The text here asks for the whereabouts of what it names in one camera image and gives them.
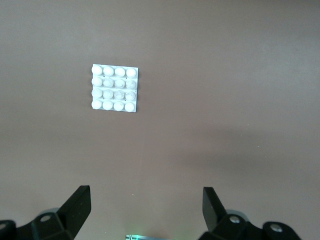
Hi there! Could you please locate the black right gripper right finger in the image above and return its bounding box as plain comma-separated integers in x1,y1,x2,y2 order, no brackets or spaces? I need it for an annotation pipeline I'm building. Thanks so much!
199,186,302,240

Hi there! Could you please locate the white studded base plate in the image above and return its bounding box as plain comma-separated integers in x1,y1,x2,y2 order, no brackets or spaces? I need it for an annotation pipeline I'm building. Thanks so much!
90,63,139,114

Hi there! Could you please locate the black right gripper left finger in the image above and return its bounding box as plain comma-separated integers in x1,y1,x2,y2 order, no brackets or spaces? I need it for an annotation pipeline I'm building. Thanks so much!
0,185,92,240

